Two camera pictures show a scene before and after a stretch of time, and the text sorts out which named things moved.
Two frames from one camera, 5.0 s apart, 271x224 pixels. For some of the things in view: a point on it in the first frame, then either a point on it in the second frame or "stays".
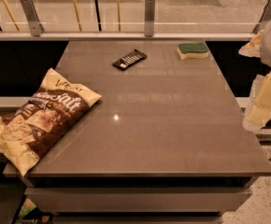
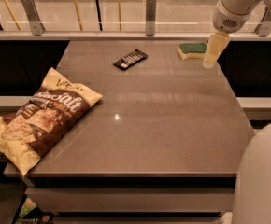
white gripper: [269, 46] -> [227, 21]
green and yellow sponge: [192, 50] stays
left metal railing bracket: [35, 27] stays
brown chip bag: [21, 134] stays
